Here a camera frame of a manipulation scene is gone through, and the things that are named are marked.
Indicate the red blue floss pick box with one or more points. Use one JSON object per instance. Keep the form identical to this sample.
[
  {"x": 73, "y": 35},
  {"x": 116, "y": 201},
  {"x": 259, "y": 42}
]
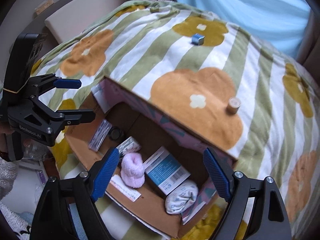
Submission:
[{"x": 100, "y": 135}]

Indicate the small wooden cylinder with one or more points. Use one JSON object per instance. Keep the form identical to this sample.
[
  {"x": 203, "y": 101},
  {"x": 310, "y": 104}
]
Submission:
[{"x": 234, "y": 104}]

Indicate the open cardboard box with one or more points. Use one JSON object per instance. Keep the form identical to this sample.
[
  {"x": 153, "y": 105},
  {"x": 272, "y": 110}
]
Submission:
[{"x": 185, "y": 113}]

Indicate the white patterned sock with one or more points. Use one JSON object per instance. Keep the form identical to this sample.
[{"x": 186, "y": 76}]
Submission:
[{"x": 183, "y": 197}]

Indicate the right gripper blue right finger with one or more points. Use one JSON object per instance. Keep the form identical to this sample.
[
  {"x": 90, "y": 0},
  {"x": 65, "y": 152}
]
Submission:
[{"x": 220, "y": 173}]

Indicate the light blue sheet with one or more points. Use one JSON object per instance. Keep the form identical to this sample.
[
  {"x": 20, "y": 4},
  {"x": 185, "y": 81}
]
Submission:
[{"x": 280, "y": 22}]

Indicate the floral striped fleece blanket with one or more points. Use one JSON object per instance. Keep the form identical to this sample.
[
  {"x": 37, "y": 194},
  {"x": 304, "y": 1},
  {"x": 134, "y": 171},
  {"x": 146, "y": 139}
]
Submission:
[{"x": 143, "y": 40}]

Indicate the small blue cube box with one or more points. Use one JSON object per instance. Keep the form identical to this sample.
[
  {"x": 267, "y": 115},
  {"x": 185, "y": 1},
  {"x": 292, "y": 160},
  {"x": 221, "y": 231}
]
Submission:
[{"x": 197, "y": 39}]

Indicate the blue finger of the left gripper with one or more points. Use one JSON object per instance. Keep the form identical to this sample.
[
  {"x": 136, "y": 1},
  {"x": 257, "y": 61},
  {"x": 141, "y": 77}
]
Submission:
[
  {"x": 67, "y": 83},
  {"x": 77, "y": 116}
]

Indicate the person's hand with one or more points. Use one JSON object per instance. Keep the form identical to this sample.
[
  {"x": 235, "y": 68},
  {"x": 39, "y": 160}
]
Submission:
[{"x": 5, "y": 129}]

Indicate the pink towel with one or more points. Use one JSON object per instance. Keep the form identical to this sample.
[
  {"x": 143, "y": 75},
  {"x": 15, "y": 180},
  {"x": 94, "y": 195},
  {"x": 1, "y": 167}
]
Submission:
[{"x": 132, "y": 170}]

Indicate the brown right curtain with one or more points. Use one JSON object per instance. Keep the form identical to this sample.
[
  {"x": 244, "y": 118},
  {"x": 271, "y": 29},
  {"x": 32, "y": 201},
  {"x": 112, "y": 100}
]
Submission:
[{"x": 308, "y": 53}]

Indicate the white black patterned packet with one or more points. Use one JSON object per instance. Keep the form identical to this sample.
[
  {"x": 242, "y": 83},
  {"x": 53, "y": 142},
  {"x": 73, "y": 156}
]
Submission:
[{"x": 129, "y": 145}]

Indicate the white cushioned headboard panel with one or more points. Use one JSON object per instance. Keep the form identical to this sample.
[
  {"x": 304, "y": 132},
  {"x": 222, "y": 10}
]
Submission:
[{"x": 74, "y": 17}]

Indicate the blue white barcode box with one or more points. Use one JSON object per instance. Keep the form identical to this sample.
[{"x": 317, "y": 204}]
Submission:
[{"x": 165, "y": 171}]

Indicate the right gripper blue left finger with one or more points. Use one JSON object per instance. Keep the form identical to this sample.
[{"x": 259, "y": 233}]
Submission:
[{"x": 101, "y": 172}]

